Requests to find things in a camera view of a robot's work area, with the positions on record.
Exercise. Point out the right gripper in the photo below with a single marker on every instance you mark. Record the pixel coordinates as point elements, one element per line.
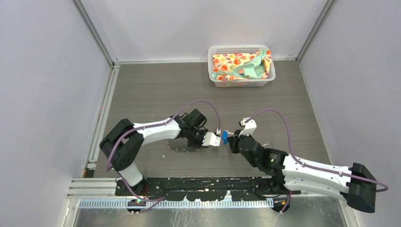
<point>233,141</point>

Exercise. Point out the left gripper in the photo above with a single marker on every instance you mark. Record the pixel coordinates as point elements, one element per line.
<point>198,144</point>

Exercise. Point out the large metal keyring disc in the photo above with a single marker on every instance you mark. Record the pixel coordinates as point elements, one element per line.
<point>180,146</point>

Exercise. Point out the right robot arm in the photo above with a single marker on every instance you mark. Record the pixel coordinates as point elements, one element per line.
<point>355,185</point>

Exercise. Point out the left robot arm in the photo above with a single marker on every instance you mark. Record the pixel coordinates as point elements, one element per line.
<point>124,141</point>

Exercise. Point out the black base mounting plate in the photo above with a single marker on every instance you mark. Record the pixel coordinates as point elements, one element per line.
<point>250,188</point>

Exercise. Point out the white plastic basket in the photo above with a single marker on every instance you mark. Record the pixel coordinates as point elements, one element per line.
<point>228,49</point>

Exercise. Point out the floral patterned cloth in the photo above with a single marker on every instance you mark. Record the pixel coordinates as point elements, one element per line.
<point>238,66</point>

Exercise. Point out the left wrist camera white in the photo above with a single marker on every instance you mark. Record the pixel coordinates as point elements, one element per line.
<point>212,139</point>

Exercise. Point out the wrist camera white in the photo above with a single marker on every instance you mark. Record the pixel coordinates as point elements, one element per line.
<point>212,139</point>
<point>248,126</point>

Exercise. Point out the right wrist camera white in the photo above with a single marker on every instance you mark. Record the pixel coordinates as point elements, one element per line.
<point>248,126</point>

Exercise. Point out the aluminium frame rail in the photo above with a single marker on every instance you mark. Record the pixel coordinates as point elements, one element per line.
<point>115,193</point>

